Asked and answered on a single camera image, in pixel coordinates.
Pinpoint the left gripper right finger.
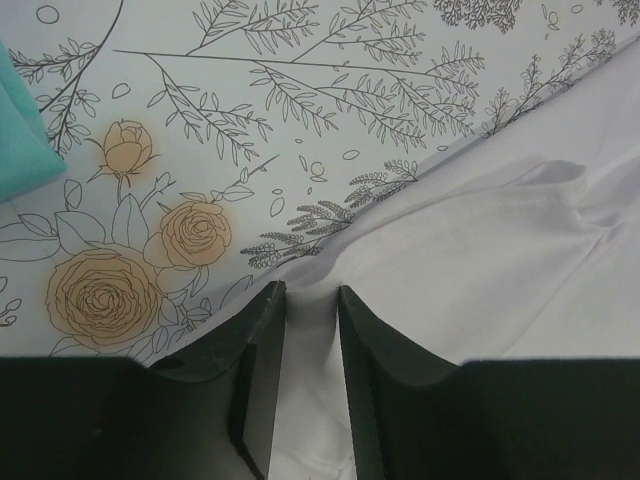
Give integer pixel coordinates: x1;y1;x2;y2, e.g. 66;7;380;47
338;286;465;479

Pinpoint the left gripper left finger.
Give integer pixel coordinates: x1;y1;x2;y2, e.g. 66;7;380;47
149;281;286;479

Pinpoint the white t shirt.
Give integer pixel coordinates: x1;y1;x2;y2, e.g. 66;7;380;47
270;44;639;479

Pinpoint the floral table mat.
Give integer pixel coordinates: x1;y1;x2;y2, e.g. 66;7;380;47
1;1;639;360

